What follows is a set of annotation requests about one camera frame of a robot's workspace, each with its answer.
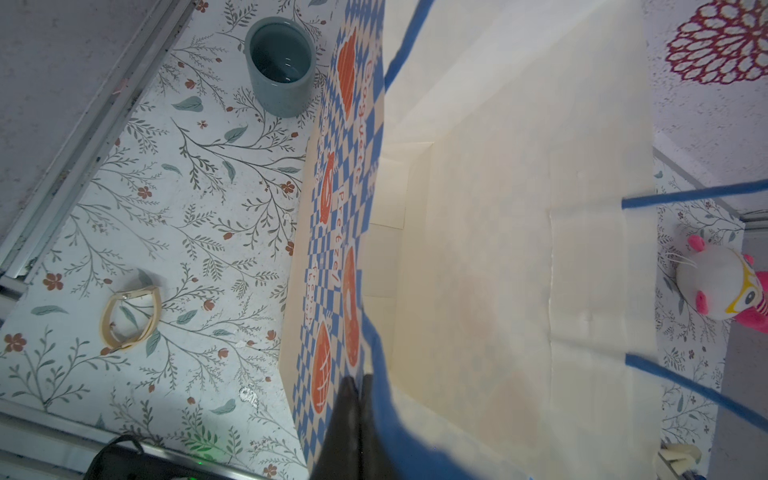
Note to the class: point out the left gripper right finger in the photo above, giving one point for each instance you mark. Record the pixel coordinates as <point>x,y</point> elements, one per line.
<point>374,464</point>

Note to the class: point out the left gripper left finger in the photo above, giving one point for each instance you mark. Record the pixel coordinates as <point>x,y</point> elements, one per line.
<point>339,457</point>

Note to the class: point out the blue checkered paper bag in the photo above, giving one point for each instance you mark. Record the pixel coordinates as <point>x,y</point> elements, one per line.
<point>478,232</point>

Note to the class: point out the beige rubber band loop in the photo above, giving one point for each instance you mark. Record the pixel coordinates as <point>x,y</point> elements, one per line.
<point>119,328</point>

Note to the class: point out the pink white plush toy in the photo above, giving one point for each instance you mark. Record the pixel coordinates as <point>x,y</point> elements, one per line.
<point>721,284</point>

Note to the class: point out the teal ceramic cup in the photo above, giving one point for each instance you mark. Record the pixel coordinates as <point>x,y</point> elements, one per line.
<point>280,58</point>

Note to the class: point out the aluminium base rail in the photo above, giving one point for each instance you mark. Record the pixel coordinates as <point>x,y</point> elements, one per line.
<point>175,177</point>

